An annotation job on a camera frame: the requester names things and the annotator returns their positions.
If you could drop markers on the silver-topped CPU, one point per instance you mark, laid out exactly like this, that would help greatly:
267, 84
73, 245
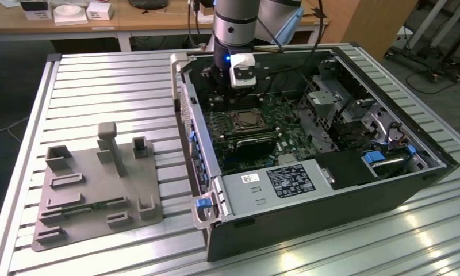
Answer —
249, 118

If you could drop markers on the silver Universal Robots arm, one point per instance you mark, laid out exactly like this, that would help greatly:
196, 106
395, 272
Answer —
235, 26

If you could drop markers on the CPU socket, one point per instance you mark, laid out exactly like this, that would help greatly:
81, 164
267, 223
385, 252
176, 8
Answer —
235, 131

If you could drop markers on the blue card retention clip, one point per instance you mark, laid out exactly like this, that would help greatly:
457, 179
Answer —
192, 136

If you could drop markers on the small white box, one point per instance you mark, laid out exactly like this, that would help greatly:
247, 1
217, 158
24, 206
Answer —
207, 15

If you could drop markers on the black graphics card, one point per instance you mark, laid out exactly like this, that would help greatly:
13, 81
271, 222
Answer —
252, 149

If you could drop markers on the green motherboard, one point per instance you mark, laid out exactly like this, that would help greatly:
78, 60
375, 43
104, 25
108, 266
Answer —
291, 135

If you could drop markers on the silver drive cage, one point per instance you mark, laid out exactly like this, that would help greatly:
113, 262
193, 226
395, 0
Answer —
321, 99

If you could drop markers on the black round object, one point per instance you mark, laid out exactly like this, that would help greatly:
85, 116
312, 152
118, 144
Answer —
146, 3

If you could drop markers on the silver chipset heat sink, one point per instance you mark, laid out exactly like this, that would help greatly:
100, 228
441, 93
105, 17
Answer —
288, 160

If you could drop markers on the white labelled box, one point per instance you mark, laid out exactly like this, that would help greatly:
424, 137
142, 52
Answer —
98, 11

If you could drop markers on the silver power supply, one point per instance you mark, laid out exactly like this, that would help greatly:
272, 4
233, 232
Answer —
252, 198

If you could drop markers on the blue release latch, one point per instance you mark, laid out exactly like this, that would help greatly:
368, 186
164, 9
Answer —
203, 204

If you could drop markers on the white round holder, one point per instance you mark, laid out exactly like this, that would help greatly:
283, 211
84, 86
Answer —
70, 17

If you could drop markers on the black plastic shroud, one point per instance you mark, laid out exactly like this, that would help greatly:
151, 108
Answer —
344, 169

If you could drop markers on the wooden cabinet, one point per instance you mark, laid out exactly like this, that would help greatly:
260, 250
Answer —
383, 26

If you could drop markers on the blue disk carrier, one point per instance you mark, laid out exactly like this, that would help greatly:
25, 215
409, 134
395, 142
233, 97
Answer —
372, 158

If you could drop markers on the grey parts rack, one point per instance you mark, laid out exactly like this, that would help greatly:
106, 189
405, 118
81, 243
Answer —
98, 187

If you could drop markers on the white box with black top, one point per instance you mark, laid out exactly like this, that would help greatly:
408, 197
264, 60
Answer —
36, 14

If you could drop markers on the small blue clip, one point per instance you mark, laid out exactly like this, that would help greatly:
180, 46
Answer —
411, 151

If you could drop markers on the wooden desk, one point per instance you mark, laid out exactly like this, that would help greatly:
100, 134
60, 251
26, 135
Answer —
14, 24

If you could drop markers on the black open PC case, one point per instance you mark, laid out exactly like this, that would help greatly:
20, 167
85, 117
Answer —
311, 230

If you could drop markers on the black wheeled stand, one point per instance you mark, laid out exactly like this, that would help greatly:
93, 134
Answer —
444, 69

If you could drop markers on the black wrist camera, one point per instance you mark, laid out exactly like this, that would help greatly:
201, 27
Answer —
205, 72

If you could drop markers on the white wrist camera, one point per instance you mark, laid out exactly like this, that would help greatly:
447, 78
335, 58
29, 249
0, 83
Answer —
243, 72

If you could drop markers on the white metal frame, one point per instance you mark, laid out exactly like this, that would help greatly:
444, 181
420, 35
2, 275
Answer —
425, 26

